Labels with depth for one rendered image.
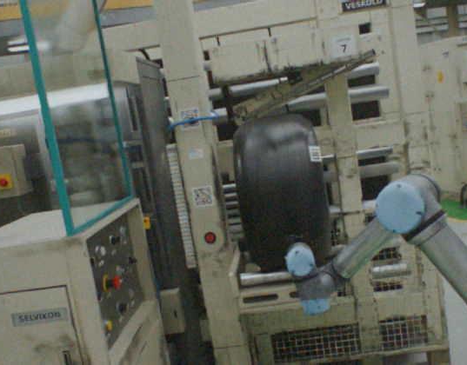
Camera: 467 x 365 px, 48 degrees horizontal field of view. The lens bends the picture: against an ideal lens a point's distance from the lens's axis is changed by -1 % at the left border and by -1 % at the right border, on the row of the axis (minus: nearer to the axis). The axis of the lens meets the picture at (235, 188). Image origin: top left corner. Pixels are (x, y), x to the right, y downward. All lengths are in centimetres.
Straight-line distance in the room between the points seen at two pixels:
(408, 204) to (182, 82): 101
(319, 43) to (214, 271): 99
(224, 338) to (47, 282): 91
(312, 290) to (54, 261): 69
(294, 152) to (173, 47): 58
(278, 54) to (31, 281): 130
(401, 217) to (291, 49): 110
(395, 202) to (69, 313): 84
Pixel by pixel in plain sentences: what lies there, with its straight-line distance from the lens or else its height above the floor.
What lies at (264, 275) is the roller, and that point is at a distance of 194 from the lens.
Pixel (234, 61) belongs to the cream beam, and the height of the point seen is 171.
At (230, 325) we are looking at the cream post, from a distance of 209.
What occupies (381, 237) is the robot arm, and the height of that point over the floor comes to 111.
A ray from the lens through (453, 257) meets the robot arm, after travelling 129.
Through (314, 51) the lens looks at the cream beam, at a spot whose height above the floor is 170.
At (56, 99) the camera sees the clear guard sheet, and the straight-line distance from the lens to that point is 141.
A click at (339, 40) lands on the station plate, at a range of 220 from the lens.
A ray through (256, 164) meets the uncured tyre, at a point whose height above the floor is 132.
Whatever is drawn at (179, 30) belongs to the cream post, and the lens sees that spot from 197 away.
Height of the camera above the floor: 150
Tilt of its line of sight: 8 degrees down
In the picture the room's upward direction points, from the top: 9 degrees counter-clockwise
